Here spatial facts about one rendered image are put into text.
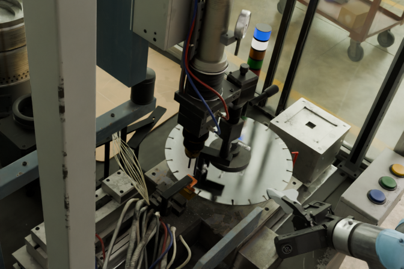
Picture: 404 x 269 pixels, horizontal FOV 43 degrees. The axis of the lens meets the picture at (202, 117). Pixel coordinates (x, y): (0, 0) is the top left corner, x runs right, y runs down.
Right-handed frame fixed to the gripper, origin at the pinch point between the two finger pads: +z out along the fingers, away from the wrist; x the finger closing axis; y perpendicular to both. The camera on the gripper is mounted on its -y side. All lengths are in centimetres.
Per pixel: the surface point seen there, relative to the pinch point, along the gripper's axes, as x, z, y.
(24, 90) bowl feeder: 40, 69, -28
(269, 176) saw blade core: 9.0, 2.3, 4.4
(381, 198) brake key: -5.0, -11.0, 28.4
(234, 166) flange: 13.5, 7.3, -1.9
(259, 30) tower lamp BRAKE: 43, 15, 22
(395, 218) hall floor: -70, 54, 120
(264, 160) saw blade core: 11.6, 6.1, 7.1
